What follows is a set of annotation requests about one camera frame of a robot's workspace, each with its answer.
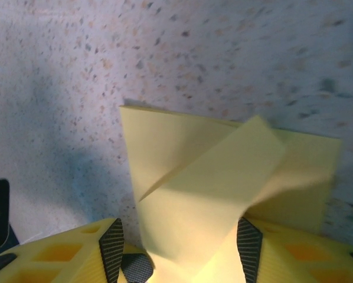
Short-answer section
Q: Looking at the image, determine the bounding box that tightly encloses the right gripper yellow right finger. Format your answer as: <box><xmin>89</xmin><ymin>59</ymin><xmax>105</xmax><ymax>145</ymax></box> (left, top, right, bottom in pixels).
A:
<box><xmin>236</xmin><ymin>217</ymin><xmax>353</xmax><ymax>283</ymax></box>

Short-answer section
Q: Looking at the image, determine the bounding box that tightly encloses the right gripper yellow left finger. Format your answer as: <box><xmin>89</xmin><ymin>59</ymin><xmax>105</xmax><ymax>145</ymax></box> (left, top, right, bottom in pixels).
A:
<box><xmin>0</xmin><ymin>218</ymin><xmax>126</xmax><ymax>283</ymax></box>

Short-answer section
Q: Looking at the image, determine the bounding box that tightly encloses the yellow square paper sheet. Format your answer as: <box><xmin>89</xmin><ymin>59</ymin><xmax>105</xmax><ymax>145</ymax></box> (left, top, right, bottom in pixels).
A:
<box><xmin>119</xmin><ymin>105</ymin><xmax>342</xmax><ymax>283</ymax></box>

